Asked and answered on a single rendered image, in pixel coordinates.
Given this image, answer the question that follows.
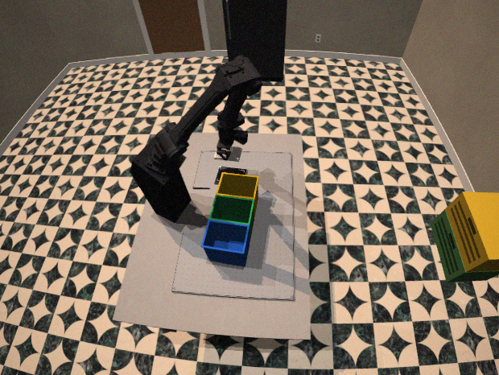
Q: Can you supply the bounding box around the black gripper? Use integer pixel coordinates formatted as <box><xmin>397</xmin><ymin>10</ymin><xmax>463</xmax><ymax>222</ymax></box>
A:
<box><xmin>217</xmin><ymin>131</ymin><xmax>231</xmax><ymax>161</ymax></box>

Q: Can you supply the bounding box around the yellow open-top bin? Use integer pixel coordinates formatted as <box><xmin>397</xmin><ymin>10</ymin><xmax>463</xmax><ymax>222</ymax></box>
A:
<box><xmin>216</xmin><ymin>172</ymin><xmax>259</xmax><ymax>216</ymax></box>

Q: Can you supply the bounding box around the blue open-top bin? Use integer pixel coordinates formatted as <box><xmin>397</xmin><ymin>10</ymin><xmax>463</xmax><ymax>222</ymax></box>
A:
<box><xmin>201</xmin><ymin>220</ymin><xmax>250</xmax><ymax>266</ymax></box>

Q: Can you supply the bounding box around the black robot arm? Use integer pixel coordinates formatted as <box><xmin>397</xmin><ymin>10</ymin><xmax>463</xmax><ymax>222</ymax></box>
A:
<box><xmin>145</xmin><ymin>55</ymin><xmax>263</xmax><ymax>175</ymax></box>

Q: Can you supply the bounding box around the green bin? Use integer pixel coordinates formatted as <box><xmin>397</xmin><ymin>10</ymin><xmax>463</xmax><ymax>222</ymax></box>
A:
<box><xmin>208</xmin><ymin>195</ymin><xmax>254</xmax><ymax>240</ymax></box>

